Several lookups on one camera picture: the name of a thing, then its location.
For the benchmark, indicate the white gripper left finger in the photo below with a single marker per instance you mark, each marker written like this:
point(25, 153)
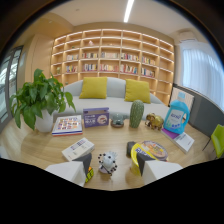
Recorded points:
point(71, 171)

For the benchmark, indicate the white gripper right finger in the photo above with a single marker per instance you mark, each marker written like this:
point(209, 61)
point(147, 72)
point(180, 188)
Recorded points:
point(156, 170)

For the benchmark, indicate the small black box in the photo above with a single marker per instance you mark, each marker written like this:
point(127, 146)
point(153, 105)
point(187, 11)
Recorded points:
point(130, 148)

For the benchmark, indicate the purple chocolate box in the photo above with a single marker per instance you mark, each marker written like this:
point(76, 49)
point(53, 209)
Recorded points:
point(96, 117)

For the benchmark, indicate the rubik's cube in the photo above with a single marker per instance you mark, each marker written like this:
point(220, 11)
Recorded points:
point(89, 174)

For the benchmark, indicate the yellow round tin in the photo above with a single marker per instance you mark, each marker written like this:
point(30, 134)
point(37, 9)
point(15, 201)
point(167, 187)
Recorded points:
point(148, 154)

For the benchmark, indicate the white toy with beads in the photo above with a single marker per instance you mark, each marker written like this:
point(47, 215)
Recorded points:
point(108, 162)

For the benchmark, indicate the purple and white book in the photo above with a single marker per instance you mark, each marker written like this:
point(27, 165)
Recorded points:
point(180, 140)

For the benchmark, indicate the colourful cover book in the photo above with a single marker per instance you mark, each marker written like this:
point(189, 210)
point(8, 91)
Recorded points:
point(67, 125)

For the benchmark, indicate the golden elephant figurine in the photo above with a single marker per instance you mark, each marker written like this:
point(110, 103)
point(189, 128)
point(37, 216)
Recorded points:
point(154, 121)

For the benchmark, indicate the blue detergent bottle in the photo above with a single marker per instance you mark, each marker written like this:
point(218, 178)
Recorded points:
point(176, 117)

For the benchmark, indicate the green ceramic cactus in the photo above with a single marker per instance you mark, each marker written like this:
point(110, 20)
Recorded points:
point(136, 114)

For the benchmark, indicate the small glass globe ornament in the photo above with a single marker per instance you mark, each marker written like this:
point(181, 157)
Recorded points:
point(117, 120)

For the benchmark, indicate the green chair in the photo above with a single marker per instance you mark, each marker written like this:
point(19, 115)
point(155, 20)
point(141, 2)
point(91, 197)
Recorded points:
point(218, 140)

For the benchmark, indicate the green potted plant white pot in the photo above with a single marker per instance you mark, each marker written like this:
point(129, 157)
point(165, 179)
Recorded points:
point(38, 100)

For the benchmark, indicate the grey sofa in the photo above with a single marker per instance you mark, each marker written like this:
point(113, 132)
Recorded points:
point(116, 100)

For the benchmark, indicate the yellow cushion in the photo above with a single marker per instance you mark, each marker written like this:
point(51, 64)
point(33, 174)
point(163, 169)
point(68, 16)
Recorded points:
point(137, 91)
point(94, 88)

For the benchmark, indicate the white curtain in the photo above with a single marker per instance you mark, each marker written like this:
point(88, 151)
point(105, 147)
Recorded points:
point(203, 76)

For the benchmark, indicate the air conditioner unit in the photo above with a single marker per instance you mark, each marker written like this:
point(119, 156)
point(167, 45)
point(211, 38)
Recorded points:
point(187, 36)

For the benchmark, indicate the ceiling strip light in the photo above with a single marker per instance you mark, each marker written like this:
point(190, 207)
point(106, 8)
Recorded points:
point(128, 10)

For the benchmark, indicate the wooden bookshelf wall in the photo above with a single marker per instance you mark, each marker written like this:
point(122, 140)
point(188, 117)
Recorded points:
point(113, 60)

